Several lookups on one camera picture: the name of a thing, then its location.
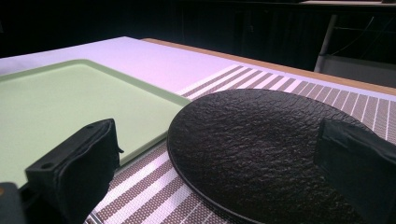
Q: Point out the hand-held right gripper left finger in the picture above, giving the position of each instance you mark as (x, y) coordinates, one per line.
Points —
(77, 168)

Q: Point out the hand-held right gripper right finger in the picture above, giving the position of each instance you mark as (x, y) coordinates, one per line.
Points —
(358, 161)

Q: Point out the black textured round plate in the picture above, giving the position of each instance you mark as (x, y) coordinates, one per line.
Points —
(249, 149)

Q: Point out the green tray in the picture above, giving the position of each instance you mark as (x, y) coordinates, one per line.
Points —
(62, 105)

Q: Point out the brown striped placemat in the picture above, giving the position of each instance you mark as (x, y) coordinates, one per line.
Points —
(149, 193)

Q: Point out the metal stand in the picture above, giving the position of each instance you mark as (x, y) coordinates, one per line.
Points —
(351, 65)

